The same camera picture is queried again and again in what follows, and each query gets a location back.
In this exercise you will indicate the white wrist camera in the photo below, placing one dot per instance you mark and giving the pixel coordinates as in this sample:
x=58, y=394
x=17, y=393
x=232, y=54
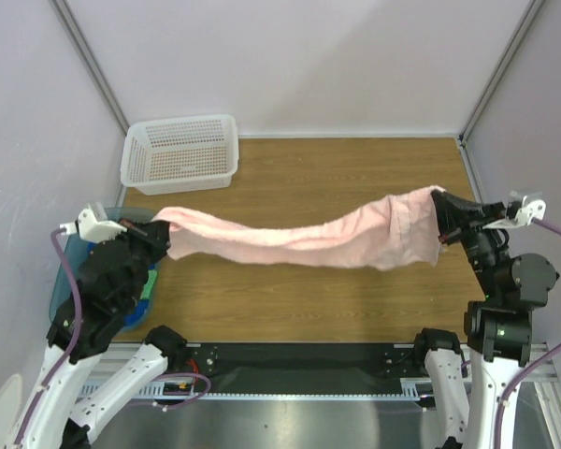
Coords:
x=93, y=225
x=523, y=208

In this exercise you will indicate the left aluminium frame post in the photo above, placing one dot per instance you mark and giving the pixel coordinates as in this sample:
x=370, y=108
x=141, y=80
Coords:
x=81, y=45

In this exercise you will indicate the blue towel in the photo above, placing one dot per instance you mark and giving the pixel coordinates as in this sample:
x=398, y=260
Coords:
x=139, y=314

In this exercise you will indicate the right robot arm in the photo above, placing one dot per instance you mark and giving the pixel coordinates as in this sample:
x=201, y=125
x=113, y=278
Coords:
x=476, y=385

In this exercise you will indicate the white perforated plastic basket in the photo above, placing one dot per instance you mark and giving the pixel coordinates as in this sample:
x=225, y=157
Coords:
x=178, y=155

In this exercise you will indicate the aluminium frame post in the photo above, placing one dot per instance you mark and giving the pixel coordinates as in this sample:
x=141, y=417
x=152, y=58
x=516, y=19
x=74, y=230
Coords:
x=81, y=45
x=515, y=43

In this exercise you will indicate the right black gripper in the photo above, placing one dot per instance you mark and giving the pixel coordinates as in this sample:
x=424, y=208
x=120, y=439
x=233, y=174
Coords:
x=470, y=229

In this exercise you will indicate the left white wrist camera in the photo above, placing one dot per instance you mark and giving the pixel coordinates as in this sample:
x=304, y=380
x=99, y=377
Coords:
x=93, y=225

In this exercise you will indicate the right aluminium frame post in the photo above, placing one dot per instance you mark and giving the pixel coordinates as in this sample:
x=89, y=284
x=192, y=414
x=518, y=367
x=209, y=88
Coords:
x=515, y=43

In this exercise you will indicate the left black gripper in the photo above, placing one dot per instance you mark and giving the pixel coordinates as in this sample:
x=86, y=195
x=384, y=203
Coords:
x=156, y=233

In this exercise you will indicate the pink towel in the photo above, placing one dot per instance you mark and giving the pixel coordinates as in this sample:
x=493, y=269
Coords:
x=393, y=232

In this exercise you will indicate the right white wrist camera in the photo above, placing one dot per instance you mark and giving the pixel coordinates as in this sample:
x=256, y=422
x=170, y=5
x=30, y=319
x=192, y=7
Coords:
x=523, y=208

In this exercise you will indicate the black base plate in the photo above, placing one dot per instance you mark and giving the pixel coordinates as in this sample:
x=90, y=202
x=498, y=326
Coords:
x=298, y=368

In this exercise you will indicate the blue translucent plastic tub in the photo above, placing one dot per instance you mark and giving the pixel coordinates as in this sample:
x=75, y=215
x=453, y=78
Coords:
x=63, y=285

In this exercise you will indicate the slotted aluminium rail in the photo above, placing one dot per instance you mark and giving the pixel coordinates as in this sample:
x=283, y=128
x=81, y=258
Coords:
x=182, y=387

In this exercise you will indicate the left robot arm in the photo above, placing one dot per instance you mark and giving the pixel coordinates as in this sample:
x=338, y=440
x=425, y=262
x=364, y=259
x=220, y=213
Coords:
x=78, y=337

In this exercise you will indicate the green towel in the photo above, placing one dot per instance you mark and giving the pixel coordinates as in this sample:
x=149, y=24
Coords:
x=149, y=285

